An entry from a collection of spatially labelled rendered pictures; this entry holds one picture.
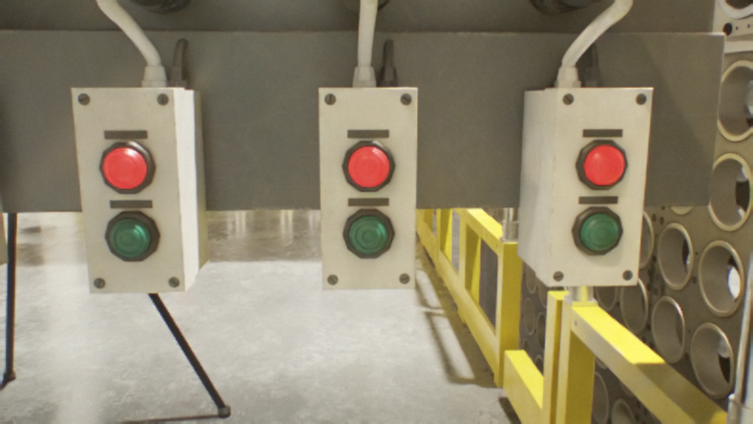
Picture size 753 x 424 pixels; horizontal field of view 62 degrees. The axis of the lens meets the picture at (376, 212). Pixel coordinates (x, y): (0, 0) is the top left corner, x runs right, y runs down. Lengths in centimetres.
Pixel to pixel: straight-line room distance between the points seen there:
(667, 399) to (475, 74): 51
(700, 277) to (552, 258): 196
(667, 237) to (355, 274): 225
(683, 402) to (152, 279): 65
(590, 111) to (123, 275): 36
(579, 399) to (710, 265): 128
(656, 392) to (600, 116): 51
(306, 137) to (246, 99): 6
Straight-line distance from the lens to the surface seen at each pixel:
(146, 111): 47
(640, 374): 95
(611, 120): 49
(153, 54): 54
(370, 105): 45
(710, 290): 244
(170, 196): 47
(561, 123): 48
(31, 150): 60
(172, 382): 183
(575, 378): 123
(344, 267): 47
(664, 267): 268
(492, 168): 56
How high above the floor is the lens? 76
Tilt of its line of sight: 11 degrees down
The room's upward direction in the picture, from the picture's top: straight up
